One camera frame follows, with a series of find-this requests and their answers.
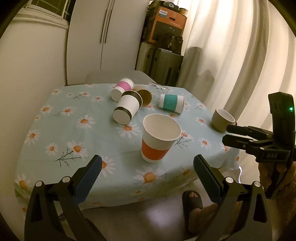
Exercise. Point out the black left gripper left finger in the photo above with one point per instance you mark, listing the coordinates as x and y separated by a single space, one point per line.
42 220

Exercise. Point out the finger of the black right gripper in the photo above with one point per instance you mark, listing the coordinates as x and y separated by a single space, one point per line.
250 131
249 145

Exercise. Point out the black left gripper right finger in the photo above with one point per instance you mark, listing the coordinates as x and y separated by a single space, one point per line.
253 222

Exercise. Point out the red banded paper cup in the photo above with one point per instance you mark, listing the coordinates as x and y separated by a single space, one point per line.
159 134

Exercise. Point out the teal banded paper cup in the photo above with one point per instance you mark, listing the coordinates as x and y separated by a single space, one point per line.
172 102

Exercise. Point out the plain brown paper cup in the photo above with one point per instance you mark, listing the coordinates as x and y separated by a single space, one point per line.
145 94

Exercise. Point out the black banded paper cup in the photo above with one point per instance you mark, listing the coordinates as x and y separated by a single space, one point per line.
127 107

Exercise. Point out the pink banded paper cup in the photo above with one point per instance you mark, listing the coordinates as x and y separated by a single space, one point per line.
125 84

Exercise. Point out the right hand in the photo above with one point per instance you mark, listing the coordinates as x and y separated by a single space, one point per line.
273 186

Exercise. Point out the olive ceramic mug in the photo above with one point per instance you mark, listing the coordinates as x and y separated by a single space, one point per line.
221 119

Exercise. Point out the black sandal on foot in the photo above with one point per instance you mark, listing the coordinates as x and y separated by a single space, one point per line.
191 200

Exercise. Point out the white curtain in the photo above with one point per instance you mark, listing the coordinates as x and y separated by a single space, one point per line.
236 53

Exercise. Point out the daisy print light blue tablecloth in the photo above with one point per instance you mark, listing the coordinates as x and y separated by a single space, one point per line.
76 123

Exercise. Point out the dark grey suitcase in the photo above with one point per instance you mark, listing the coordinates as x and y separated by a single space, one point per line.
166 67

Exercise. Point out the orange cardboard box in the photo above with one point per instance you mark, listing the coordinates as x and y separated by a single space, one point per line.
160 21

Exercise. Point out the grey chair backrest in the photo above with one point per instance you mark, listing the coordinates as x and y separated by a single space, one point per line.
114 76

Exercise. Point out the white double door wardrobe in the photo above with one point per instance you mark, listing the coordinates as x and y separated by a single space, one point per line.
103 35

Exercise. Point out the white framed window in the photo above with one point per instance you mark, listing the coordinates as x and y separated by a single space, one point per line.
62 9

